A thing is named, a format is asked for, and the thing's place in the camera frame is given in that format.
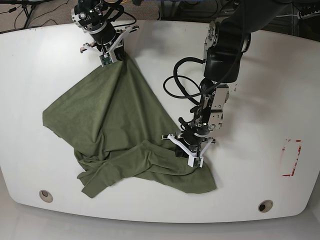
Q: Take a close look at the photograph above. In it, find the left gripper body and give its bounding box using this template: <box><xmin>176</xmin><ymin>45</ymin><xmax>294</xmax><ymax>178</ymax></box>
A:
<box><xmin>161</xmin><ymin>130</ymin><xmax>216</xmax><ymax>158</ymax></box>

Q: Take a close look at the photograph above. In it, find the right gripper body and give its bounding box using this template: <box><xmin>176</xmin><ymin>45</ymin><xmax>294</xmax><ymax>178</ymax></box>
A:
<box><xmin>80</xmin><ymin>24</ymin><xmax>140</xmax><ymax>59</ymax></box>

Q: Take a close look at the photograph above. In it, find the olive green t-shirt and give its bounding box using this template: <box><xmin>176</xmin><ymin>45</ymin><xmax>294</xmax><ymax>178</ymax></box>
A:
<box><xmin>42</xmin><ymin>58</ymin><xmax>216</xmax><ymax>198</ymax></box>

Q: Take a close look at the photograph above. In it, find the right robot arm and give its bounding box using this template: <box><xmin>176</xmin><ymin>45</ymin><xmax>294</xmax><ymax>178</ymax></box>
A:
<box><xmin>71</xmin><ymin>0</ymin><xmax>140</xmax><ymax>67</ymax></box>

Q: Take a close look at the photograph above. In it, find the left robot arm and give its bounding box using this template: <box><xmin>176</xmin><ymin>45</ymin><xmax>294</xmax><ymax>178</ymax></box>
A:
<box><xmin>163</xmin><ymin>0</ymin><xmax>290</xmax><ymax>167</ymax></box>

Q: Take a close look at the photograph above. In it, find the black tripod stand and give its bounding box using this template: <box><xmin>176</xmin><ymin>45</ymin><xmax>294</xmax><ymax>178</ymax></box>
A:
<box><xmin>0</xmin><ymin>0</ymin><xmax>49</xmax><ymax>31</ymax></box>

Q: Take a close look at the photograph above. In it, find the red tape rectangle marking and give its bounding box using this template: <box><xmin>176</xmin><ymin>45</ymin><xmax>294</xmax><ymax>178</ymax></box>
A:
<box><xmin>279</xmin><ymin>139</ymin><xmax>302</xmax><ymax>177</ymax></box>

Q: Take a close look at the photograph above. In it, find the white power strip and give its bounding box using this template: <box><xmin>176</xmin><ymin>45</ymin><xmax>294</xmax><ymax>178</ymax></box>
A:
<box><xmin>297</xmin><ymin>3</ymin><xmax>320</xmax><ymax>20</ymax></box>

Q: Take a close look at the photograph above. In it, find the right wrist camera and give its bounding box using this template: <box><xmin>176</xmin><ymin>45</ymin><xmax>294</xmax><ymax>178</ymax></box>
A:
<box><xmin>99</xmin><ymin>52</ymin><xmax>113</xmax><ymax>67</ymax></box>

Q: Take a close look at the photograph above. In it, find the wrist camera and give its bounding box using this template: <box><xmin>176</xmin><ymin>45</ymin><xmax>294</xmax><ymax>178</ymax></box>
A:
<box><xmin>99</xmin><ymin>52</ymin><xmax>113</xmax><ymax>67</ymax></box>
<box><xmin>187</xmin><ymin>155</ymin><xmax>204</xmax><ymax>168</ymax></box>

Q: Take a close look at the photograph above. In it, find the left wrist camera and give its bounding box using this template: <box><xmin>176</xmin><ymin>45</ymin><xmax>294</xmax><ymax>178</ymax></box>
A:
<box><xmin>187</xmin><ymin>155</ymin><xmax>204</xmax><ymax>168</ymax></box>

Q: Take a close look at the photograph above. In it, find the right table cable grommet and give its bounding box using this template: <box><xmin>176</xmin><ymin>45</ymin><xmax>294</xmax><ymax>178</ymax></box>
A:
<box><xmin>258</xmin><ymin>199</ymin><xmax>274</xmax><ymax>213</ymax></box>

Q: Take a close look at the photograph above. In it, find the table cable grommet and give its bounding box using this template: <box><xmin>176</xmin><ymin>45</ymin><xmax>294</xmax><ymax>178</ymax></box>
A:
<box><xmin>39</xmin><ymin>190</ymin><xmax>53</xmax><ymax>203</ymax></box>
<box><xmin>258</xmin><ymin>199</ymin><xmax>274</xmax><ymax>213</ymax></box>

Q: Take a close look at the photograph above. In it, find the left table cable grommet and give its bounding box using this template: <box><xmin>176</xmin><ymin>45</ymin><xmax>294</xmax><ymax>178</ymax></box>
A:
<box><xmin>39</xmin><ymin>190</ymin><xmax>53</xmax><ymax>203</ymax></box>

